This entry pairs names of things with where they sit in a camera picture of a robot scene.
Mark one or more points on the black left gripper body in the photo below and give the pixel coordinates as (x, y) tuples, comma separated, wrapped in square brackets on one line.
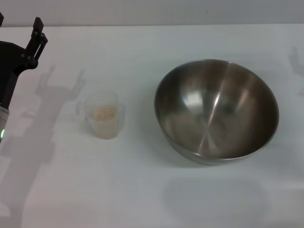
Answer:
[(9, 61)]

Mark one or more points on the stainless steel mixing bowl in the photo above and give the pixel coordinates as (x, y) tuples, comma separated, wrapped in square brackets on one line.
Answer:
[(213, 114)]

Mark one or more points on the clear plastic measuring cup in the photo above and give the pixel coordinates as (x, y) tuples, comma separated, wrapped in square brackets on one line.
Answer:
[(104, 99)]

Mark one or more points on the white rice grains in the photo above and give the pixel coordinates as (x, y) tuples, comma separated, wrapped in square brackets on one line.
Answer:
[(103, 113)]

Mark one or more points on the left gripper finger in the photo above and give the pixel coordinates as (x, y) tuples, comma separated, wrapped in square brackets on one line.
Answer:
[(1, 19), (36, 42)]

